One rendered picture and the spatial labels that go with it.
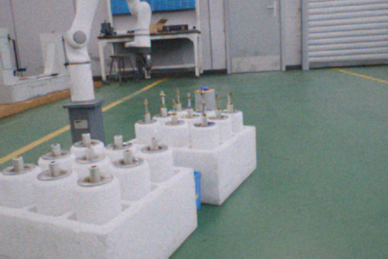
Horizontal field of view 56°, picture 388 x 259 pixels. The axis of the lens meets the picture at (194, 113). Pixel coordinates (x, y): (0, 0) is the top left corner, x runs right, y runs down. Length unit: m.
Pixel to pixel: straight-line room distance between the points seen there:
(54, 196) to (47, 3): 6.62
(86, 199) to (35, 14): 6.78
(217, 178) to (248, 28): 5.42
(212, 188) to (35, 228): 0.58
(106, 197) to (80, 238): 0.09
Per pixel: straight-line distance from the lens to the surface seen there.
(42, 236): 0.87
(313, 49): 6.56
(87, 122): 1.68
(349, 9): 6.71
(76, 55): 1.72
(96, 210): 0.79
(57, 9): 7.28
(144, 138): 1.34
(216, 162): 1.18
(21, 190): 0.95
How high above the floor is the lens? 0.52
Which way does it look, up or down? 10 degrees down
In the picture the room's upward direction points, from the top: 4 degrees counter-clockwise
